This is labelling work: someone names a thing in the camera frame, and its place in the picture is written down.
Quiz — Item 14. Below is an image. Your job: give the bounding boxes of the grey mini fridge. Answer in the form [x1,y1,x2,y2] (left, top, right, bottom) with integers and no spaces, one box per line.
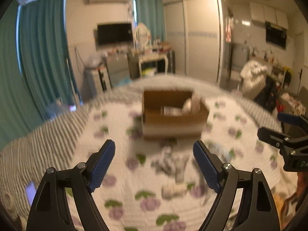
[105,54,131,87]

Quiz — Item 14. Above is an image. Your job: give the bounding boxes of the grey plush bunny toy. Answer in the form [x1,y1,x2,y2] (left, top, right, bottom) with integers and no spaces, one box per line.
[151,147,189,183]

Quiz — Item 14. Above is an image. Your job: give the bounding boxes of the teal left curtain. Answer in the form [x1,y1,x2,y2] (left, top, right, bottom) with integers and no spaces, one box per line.
[1,0,79,146]

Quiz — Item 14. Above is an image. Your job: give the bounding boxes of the white dressing table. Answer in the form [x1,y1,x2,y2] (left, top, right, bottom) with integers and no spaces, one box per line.
[127,50,175,79]

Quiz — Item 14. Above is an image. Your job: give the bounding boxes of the teal right curtain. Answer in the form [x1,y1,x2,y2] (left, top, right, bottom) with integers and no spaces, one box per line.
[135,0,166,41]

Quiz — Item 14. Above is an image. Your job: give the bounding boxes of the white cloth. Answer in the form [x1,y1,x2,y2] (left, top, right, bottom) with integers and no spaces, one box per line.
[161,184,187,200]

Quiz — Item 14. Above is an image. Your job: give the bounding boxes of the black range hood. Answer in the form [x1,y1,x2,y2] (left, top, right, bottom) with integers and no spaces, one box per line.
[265,22,287,49]

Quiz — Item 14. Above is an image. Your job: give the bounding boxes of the grey washing machine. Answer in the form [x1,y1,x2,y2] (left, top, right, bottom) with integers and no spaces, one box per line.
[231,43,249,71]

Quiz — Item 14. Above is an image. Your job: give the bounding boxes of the black wall television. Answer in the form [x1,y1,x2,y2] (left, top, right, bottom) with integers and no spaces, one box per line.
[97,23,133,45]

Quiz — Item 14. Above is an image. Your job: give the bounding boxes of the white packet in box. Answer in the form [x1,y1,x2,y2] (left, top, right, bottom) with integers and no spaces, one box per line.
[162,106,183,116]

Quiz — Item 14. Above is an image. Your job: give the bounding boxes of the white wardrobe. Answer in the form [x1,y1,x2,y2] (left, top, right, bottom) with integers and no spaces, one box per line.
[163,0,227,85]

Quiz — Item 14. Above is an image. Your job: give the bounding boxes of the white bundled laundry bag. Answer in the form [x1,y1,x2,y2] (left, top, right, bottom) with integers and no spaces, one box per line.
[240,59,267,100]

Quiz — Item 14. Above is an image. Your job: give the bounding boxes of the oval vanity mirror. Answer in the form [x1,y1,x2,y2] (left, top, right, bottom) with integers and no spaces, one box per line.
[133,23,151,49]

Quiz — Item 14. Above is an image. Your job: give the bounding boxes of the white floral quilt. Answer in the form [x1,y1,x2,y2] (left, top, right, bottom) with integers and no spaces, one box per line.
[71,97,280,230]

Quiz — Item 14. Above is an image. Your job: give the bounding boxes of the cream lace sock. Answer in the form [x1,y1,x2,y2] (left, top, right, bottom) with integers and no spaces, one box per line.
[182,98,192,115]

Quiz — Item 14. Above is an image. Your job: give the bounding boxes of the brown cardboard box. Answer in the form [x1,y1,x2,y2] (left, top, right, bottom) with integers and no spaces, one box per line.
[142,90,210,139]

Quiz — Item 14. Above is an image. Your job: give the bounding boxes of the white black suitcase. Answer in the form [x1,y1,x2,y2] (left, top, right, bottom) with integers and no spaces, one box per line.
[86,65,111,97]

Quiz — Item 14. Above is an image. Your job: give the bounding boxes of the white kitchen cabinets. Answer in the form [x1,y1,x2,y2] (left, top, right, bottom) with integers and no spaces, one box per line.
[249,2,289,30]

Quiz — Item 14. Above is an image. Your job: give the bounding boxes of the teal curtain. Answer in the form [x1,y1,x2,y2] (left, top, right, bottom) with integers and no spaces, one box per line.
[135,0,166,41]
[1,0,79,146]

